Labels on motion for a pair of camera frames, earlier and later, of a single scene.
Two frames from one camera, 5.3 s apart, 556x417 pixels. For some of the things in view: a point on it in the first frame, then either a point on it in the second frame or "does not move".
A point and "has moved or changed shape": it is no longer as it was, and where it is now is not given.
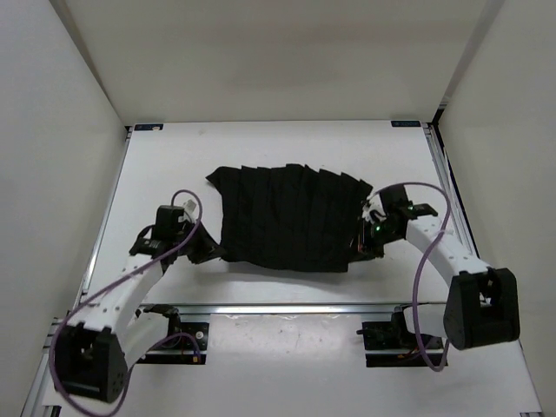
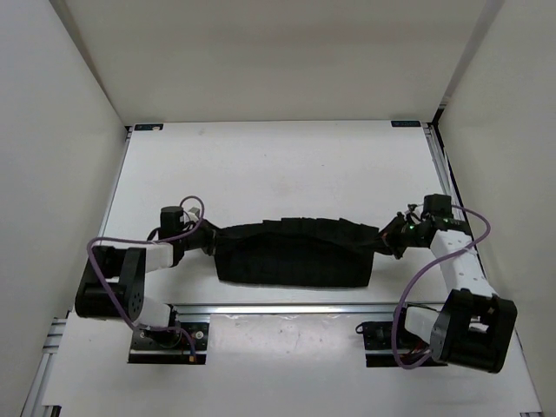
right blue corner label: [406, 123] does not move
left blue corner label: [148, 127] does not move
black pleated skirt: [288, 217] has moved or changed shape
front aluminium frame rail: [273, 309] does not move
